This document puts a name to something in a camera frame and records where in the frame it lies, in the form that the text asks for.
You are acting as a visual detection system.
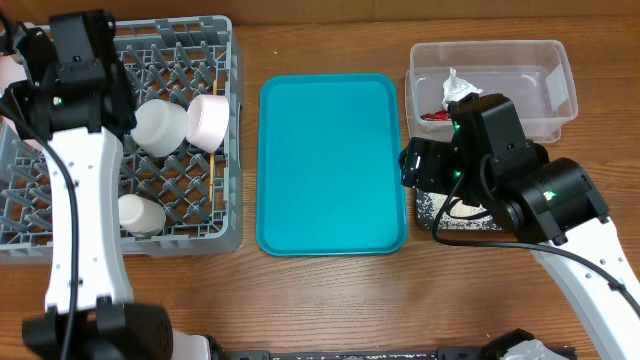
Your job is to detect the white rice grains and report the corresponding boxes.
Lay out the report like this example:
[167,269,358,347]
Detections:
[415,190,501,231]

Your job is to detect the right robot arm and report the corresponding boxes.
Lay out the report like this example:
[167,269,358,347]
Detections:
[399,93,639,359]

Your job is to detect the large white round plate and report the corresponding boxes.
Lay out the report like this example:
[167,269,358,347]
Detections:
[0,56,27,124]

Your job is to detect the wooden chopstick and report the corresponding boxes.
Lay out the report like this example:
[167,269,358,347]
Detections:
[209,79,217,204]

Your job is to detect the clear plastic waste bin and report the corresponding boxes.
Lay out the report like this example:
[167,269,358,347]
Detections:
[405,40,579,144]

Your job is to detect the white tissue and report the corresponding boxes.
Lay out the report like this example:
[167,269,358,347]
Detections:
[441,67,483,110]

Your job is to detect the white paper cup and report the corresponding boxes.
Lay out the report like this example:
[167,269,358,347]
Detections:
[118,194,166,238]

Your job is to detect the black plastic waste tray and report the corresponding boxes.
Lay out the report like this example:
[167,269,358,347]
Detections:
[406,138,502,232]

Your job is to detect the teal plastic serving tray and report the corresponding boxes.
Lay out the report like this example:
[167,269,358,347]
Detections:
[256,73,408,257]

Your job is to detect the light grey bowl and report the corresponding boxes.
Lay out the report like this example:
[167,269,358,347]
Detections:
[131,99,188,157]

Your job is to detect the grey plastic dishwasher rack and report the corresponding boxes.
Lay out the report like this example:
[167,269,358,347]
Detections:
[1,15,243,264]

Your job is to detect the red snack wrapper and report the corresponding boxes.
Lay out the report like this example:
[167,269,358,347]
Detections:
[420,110,450,121]

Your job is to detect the small white bowl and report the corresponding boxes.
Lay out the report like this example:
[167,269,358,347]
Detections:
[186,94,230,153]

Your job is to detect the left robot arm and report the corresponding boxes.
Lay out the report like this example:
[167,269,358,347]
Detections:
[1,10,220,359]

